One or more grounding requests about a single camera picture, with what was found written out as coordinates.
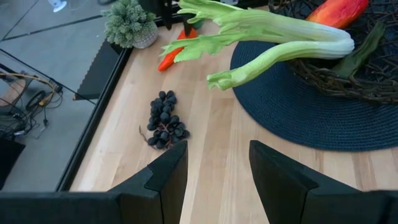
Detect orange yellow mango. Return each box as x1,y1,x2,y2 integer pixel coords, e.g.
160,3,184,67
305,0,369,30

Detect dark purple grape bunch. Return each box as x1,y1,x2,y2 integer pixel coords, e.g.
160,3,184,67
137,90,192,151

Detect orange carrot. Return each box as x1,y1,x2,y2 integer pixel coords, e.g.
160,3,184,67
157,27,200,73

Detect dark blue round woven placemat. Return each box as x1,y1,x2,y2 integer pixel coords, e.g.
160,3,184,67
229,39,398,152

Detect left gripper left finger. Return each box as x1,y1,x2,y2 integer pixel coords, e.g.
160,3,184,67
106,139,189,224

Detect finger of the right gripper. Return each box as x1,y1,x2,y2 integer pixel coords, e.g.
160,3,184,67
162,0,174,31
180,12,195,37

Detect dark woven twig basket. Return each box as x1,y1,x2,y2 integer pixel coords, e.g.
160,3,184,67
267,0,398,106

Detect black coiled floor cable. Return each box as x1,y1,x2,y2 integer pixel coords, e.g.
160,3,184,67
24,90,48,113

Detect faux green potted plant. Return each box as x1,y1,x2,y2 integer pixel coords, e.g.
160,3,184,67
100,0,160,50

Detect dark green long vegetable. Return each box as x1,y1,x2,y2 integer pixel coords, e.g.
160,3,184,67
331,21,387,79

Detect yellow cable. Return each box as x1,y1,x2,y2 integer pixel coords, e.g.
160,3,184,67
0,72,57,107

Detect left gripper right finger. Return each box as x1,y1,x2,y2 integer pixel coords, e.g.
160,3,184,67
248,139,371,224

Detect green celery stalk bunch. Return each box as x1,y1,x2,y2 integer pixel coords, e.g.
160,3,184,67
159,0,356,92

